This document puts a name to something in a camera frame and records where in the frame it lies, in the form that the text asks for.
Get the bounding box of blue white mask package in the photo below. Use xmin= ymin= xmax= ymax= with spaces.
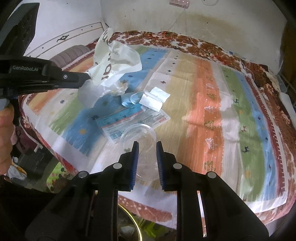
xmin=96 ymin=104 xmax=171 ymax=143

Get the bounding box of white headboard panel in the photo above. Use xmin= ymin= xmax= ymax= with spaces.
xmin=24 ymin=21 xmax=107 ymax=59

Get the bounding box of round dark trash bin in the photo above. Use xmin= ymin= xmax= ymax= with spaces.
xmin=117 ymin=204 xmax=143 ymax=241

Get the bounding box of person's left hand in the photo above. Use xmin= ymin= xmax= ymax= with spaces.
xmin=0 ymin=104 xmax=14 ymax=175

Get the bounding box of white printed plastic bag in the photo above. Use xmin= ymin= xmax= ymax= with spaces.
xmin=77 ymin=28 xmax=142 ymax=108

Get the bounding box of clear plastic cup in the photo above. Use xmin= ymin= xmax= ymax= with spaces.
xmin=119 ymin=123 xmax=159 ymax=182

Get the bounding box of white paper piece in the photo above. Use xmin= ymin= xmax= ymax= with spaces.
xmin=139 ymin=87 xmax=170 ymax=112

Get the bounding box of striped colourful bed cloth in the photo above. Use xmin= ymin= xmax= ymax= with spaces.
xmin=23 ymin=43 xmax=293 ymax=214

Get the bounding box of grey ribbed pillow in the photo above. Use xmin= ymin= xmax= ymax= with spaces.
xmin=50 ymin=45 xmax=90 ymax=68

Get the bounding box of yellow white paper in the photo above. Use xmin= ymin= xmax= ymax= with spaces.
xmin=110 ymin=80 xmax=129 ymax=96

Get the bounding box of brown floral blanket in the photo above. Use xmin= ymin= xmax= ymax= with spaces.
xmin=17 ymin=29 xmax=296 ymax=230

